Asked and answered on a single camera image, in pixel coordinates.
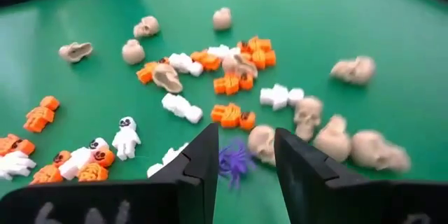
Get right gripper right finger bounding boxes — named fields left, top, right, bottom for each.
left=274, top=127, right=448, bottom=224

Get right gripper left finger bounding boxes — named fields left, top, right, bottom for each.
left=0, top=122, right=221, bottom=224

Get beige plastic skull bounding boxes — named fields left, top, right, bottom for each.
left=247, top=125, right=277, bottom=167
left=212, top=6, right=233, bottom=32
left=152, top=62, right=184, bottom=95
left=293, top=96, right=324, bottom=143
left=58, top=41, right=94, bottom=64
left=330, top=55, right=377, bottom=86
left=351, top=129, right=412, bottom=174
left=132, top=15, right=161, bottom=39
left=312, top=114, right=353, bottom=164
left=121, top=38, right=146, bottom=66
left=222, top=54, right=259, bottom=80

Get purple plastic spider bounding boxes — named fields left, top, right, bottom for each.
left=218, top=138, right=256, bottom=190

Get orange pumpkin toy figure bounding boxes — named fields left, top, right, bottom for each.
left=77, top=148, right=116, bottom=183
left=190, top=50, right=222, bottom=72
left=23, top=95, right=60, bottom=134
left=29, top=150, right=73, bottom=186
left=136, top=57, right=171, bottom=85
left=237, top=35, right=277, bottom=70
left=211, top=103, right=256, bottom=130
left=0, top=133, right=36, bottom=157
left=213, top=72, right=255, bottom=96

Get green table mat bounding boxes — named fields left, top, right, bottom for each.
left=0, top=0, right=448, bottom=224

